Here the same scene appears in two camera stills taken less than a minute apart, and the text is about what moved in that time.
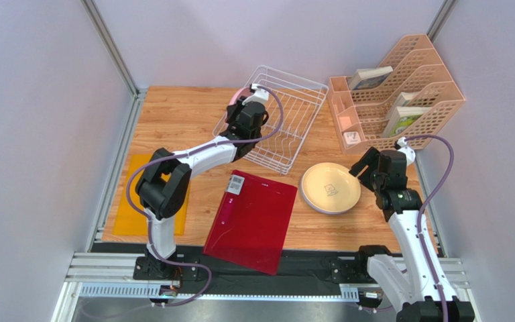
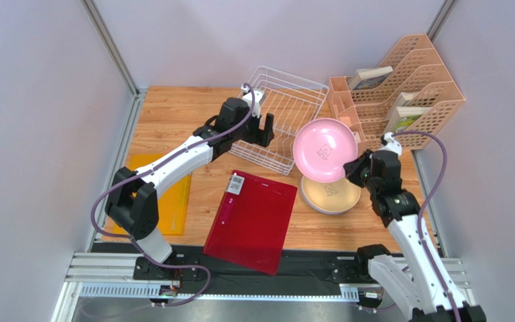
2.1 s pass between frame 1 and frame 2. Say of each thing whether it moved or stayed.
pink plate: moved
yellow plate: stayed
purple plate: stayed
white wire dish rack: stayed
